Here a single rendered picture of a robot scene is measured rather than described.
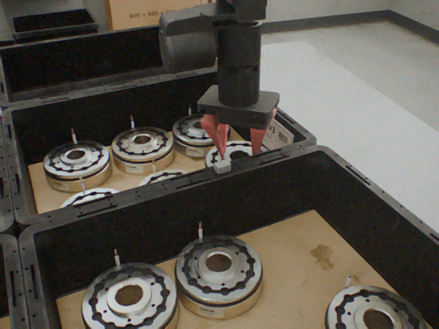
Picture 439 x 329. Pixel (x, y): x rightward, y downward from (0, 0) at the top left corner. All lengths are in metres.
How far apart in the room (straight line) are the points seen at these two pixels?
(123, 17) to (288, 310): 3.00
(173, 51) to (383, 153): 0.66
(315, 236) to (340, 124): 0.58
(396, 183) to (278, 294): 0.50
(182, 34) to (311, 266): 0.33
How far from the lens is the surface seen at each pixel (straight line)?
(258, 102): 0.59
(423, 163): 1.06
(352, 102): 1.27
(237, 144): 0.69
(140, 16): 3.38
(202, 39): 0.53
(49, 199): 0.70
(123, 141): 0.74
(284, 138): 0.67
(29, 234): 0.50
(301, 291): 0.54
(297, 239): 0.60
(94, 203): 0.51
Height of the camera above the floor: 1.25
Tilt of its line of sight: 35 degrees down
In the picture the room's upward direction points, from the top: straight up
